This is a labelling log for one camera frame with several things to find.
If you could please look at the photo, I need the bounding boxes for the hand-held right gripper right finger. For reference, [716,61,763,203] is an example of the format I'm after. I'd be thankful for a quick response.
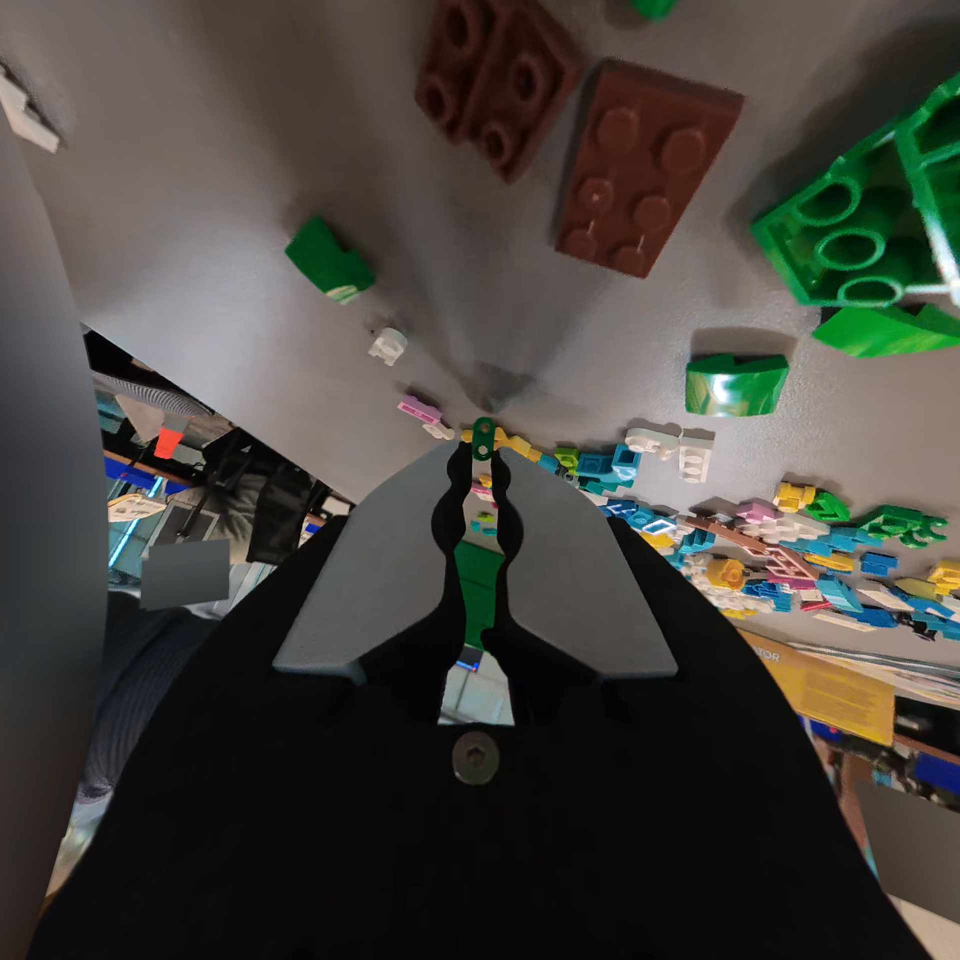
[482,446,681,726]

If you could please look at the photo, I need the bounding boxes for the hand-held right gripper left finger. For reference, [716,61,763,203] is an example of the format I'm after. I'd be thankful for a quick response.
[271,441,474,726]

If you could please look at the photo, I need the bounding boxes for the pile of colourful lego pieces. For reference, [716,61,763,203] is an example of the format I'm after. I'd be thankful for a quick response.
[457,420,960,642]

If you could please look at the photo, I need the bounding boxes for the green curved slope lego piece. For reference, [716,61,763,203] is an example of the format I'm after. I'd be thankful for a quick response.
[684,352,791,419]
[283,216,378,306]
[812,302,960,360]

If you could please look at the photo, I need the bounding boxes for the yellow lego box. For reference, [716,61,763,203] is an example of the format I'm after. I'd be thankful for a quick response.
[738,633,899,745]

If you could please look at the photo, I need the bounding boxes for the brown lego plate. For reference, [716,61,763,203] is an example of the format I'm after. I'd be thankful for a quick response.
[553,58,746,280]
[414,0,585,183]

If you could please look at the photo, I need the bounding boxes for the green hollow lego brick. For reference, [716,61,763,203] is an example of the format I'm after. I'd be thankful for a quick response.
[750,73,960,310]

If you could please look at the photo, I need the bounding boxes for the stacked closed instruction booklets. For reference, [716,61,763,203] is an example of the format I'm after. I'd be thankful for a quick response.
[892,652,960,710]

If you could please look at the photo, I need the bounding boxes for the grey ribbed duct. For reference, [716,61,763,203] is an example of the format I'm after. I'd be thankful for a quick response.
[75,603,252,811]

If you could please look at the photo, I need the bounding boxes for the white lego bracket piece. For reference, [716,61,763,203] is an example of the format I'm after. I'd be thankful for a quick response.
[0,63,63,155]

